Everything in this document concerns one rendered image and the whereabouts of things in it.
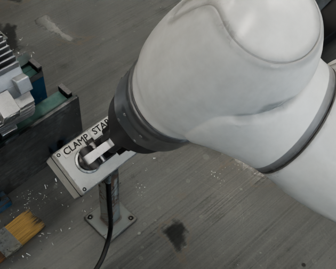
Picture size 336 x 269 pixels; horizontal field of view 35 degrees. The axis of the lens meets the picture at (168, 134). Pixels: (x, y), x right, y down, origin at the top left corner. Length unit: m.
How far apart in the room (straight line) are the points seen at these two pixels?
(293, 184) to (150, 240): 0.58
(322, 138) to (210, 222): 0.63
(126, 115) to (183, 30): 0.14
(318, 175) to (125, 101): 0.17
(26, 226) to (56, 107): 0.22
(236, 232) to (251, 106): 0.66
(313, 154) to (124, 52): 0.90
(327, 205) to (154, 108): 0.15
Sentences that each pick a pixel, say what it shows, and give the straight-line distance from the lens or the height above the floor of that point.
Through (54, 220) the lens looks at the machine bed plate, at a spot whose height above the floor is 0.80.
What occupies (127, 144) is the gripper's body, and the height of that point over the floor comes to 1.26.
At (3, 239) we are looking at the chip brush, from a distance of 1.01.
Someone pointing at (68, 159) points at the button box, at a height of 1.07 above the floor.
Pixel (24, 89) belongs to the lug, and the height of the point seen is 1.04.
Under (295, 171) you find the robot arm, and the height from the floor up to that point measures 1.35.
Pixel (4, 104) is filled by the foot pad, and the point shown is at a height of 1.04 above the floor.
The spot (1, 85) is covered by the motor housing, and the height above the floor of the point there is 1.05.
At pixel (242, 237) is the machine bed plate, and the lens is 1.01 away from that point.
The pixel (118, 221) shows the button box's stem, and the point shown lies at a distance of 1.00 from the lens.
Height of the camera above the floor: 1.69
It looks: 53 degrees down
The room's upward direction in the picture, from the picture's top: 5 degrees clockwise
